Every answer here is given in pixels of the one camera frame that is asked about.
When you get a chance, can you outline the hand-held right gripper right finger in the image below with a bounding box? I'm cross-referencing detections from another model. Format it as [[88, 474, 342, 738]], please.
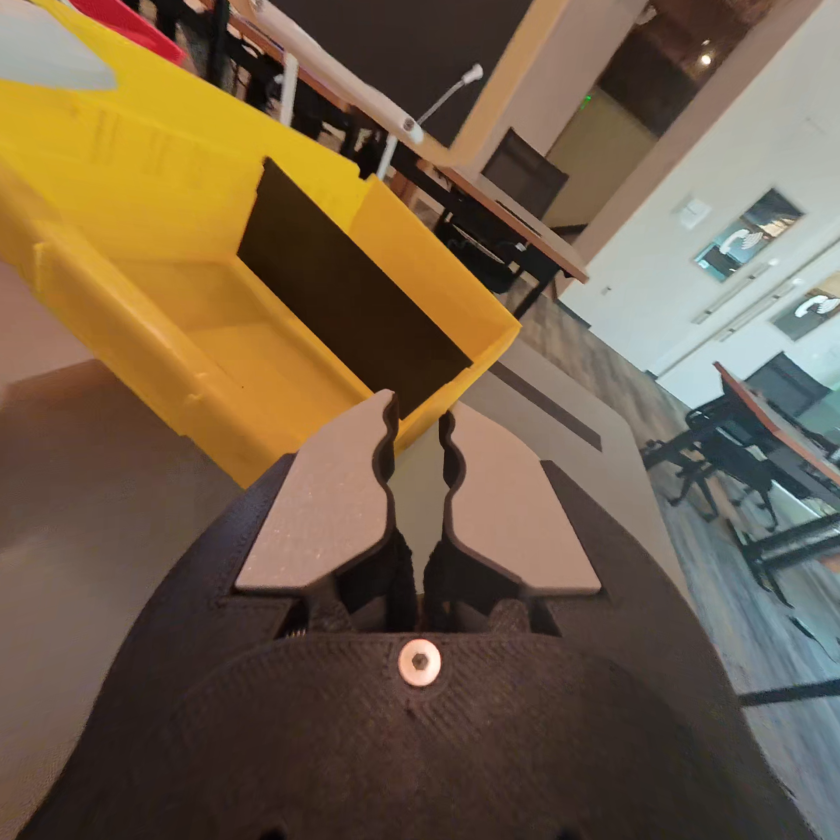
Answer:
[[424, 409, 602, 632]]

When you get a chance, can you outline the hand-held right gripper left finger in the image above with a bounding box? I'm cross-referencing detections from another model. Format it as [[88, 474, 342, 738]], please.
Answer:
[[234, 389, 419, 632]]

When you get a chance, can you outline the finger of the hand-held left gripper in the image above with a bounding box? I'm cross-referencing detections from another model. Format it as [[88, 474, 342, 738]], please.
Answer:
[[0, 0, 120, 93]]

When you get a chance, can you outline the yellow plastic bin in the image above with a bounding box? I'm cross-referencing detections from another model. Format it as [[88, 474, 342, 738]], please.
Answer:
[[0, 0, 524, 490]]

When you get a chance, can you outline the red plastic bin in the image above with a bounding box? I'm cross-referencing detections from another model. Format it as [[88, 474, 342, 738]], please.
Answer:
[[69, 0, 189, 67]]

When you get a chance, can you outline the wooden office desk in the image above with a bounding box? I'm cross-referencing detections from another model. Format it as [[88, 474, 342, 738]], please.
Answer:
[[714, 361, 840, 592], [430, 164, 589, 316]]

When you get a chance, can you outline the white double door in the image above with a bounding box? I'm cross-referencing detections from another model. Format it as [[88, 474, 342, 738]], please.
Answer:
[[689, 187, 840, 343]]

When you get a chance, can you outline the black board on white stand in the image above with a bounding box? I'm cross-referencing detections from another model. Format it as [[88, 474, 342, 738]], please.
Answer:
[[248, 0, 652, 181]]

